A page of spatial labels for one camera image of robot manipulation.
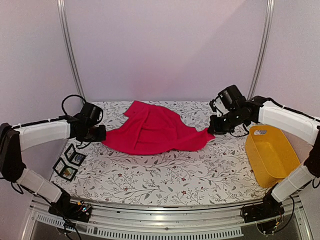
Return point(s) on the aluminium frame post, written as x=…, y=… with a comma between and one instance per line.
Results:
x=61, y=7
x=267, y=25

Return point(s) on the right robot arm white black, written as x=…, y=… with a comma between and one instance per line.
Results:
x=303, y=133

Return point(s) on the floral patterned table mat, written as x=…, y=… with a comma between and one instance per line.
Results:
x=220, y=173

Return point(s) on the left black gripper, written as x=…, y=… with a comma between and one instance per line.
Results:
x=102, y=136

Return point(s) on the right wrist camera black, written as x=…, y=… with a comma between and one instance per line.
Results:
x=227, y=100

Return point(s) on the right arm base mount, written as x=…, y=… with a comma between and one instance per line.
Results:
x=260, y=211

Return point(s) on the right aluminium frame post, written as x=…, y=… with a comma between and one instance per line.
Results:
x=267, y=25

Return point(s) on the brooch box with blue brooch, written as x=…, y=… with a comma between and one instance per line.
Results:
x=74, y=157

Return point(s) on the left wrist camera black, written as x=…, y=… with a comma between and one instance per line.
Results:
x=91, y=114

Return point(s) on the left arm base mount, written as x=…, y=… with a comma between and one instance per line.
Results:
x=79, y=211

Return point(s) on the left aluminium frame post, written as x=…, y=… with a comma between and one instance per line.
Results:
x=61, y=7

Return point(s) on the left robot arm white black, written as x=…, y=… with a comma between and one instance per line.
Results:
x=15, y=139

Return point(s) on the brooch box with orange brooch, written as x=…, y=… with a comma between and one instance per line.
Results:
x=63, y=170

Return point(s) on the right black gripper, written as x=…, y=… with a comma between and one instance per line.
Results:
x=214, y=127

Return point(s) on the yellow plastic basket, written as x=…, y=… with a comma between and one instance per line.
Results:
x=270, y=154

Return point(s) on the red polo shirt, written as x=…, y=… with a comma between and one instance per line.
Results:
x=151, y=129

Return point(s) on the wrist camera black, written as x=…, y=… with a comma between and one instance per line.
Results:
x=227, y=100
x=91, y=114

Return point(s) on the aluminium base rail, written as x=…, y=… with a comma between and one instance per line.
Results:
x=111, y=221

